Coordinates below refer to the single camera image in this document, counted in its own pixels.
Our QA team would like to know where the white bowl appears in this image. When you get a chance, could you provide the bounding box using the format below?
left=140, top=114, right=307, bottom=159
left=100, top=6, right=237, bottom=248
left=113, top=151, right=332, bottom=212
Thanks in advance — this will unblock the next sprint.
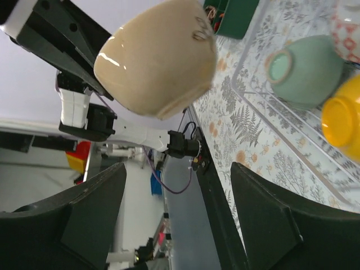
left=93, top=1, right=217, bottom=120

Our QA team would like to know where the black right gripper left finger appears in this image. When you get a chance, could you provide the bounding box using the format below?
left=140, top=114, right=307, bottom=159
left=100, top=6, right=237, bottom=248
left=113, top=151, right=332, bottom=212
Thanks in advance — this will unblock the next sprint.
left=1, top=163, right=126, bottom=269

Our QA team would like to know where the white wire dish rack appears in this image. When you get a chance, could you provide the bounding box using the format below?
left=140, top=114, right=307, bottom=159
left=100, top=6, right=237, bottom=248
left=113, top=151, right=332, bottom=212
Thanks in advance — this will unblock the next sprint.
left=231, top=1, right=359, bottom=211

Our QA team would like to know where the floral patterned table mat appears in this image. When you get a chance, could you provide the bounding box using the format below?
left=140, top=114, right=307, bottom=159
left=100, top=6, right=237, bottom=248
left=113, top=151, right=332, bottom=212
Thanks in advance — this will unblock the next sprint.
left=191, top=0, right=360, bottom=248

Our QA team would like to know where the light green flower bowl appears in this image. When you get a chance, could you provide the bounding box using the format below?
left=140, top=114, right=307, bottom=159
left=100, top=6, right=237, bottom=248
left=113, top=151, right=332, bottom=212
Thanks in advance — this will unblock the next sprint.
left=265, top=35, right=345, bottom=110

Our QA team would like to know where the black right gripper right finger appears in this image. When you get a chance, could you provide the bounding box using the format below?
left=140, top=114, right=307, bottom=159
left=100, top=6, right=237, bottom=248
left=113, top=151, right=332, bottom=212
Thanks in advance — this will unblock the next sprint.
left=231, top=163, right=359, bottom=269

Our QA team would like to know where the orange patterned bowl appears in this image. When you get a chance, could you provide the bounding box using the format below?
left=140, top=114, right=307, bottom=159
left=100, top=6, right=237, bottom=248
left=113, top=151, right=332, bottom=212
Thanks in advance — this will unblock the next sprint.
left=330, top=0, right=359, bottom=65

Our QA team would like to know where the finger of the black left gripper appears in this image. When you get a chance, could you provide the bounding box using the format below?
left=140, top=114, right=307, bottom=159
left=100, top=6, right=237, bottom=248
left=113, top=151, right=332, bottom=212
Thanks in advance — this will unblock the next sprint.
left=32, top=1, right=110, bottom=68
left=16, top=26, right=114, bottom=100

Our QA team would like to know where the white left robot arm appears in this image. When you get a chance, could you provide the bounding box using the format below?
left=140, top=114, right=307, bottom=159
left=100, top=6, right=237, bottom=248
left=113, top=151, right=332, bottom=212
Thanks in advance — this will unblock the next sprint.
left=1, top=1, right=202, bottom=158

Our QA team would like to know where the yellow bowl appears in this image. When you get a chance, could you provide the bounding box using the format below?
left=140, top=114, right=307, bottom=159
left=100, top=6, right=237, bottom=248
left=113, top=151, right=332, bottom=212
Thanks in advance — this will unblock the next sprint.
left=321, top=75, right=359, bottom=163

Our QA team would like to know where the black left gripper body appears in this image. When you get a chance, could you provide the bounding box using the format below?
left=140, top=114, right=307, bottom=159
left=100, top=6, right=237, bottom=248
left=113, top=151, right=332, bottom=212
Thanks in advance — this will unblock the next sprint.
left=8, top=1, right=73, bottom=65

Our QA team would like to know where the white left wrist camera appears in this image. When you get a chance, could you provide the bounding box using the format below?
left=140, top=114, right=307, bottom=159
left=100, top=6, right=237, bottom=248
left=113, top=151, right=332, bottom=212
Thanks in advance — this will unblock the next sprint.
left=1, top=0, right=37, bottom=39

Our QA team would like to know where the green compartment organizer tray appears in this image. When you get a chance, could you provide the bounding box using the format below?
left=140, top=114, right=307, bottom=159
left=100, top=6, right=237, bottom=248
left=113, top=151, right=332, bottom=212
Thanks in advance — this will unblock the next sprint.
left=203, top=0, right=259, bottom=40

